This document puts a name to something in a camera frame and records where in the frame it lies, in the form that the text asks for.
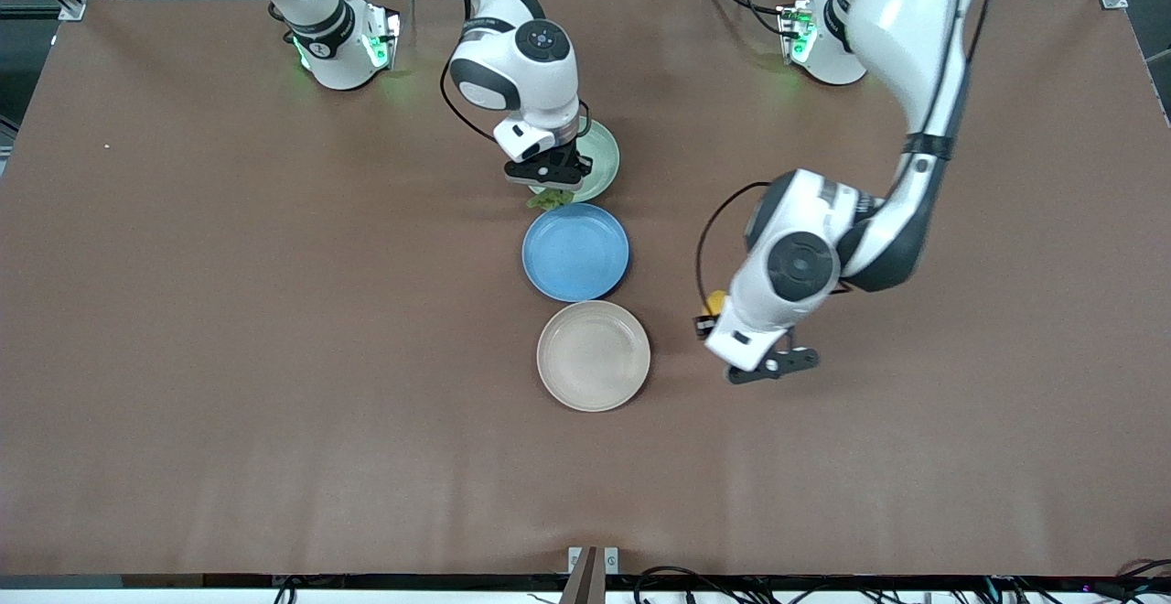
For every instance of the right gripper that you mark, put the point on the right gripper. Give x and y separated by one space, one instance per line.
569 164

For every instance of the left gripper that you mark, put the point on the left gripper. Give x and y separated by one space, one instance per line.
706 324

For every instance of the yellow lemon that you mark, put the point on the yellow lemon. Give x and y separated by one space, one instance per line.
715 300

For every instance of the green lettuce leaf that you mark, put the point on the green lettuce leaf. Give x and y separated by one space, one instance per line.
549 200

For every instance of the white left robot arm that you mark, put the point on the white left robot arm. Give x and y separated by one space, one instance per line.
915 27

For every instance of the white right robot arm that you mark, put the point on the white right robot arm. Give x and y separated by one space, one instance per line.
544 82

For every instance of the light green round plate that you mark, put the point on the light green round plate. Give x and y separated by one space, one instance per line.
601 160

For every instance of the beige round plate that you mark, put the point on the beige round plate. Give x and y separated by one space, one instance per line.
593 355

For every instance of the blue round plate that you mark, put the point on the blue round plate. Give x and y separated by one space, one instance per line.
574 252

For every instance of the brown table cover sheet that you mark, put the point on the brown table cover sheet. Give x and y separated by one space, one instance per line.
274 357

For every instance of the white metal bracket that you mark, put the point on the white metal bracket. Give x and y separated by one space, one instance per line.
593 563

